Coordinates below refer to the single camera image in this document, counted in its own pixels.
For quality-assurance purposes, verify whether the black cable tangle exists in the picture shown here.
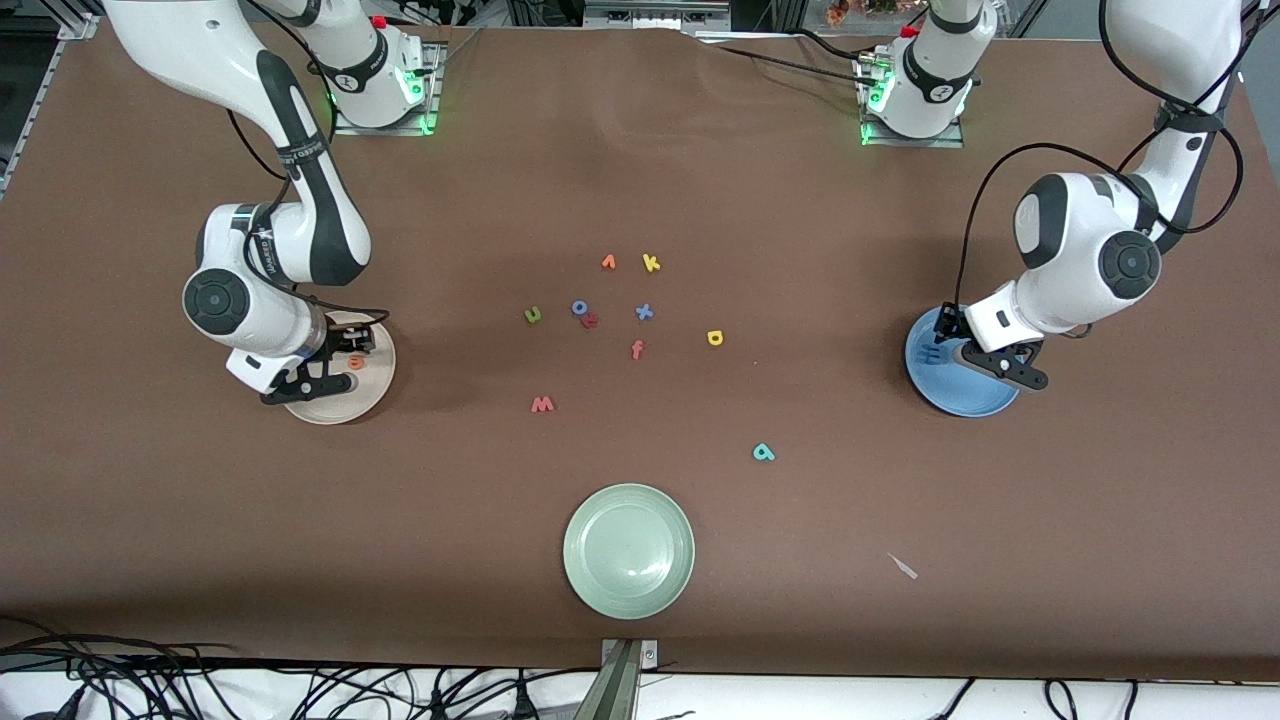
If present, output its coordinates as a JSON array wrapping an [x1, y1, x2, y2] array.
[[0, 615, 601, 720]]

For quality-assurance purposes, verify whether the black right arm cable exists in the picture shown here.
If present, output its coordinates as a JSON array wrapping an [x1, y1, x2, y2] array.
[[228, 100, 391, 326]]

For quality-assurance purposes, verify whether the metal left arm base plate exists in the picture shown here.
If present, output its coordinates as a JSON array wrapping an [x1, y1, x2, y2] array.
[[858, 48, 966, 149]]

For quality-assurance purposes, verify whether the beige round plate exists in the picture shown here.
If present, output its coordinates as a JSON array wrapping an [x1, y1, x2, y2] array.
[[280, 312, 397, 426]]

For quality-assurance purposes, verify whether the grey metal box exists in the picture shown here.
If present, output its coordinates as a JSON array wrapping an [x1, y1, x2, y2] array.
[[585, 0, 731, 31]]

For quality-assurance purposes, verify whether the green round plate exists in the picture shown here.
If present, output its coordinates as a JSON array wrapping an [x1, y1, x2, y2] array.
[[562, 483, 696, 621]]

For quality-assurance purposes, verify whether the brown table cover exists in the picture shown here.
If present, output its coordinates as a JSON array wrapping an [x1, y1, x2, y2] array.
[[0, 18, 1280, 683]]

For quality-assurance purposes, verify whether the blue round plate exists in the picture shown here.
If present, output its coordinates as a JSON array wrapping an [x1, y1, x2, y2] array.
[[904, 306, 1023, 418]]

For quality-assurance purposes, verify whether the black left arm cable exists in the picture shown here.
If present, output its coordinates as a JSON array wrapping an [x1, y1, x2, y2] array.
[[955, 0, 1246, 313]]

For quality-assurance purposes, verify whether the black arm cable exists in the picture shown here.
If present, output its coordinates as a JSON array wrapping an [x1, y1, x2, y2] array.
[[955, 0, 1246, 313], [228, 100, 391, 326]]

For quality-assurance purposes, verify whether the aluminium frame profile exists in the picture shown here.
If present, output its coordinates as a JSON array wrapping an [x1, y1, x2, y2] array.
[[0, 15, 96, 196]]

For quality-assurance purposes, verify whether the black table cable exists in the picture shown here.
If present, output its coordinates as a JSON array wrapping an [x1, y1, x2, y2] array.
[[790, 28, 876, 63], [715, 44, 866, 86]]

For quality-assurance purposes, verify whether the metal table edge bracket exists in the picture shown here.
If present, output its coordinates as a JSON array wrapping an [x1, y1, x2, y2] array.
[[600, 638, 659, 720]]

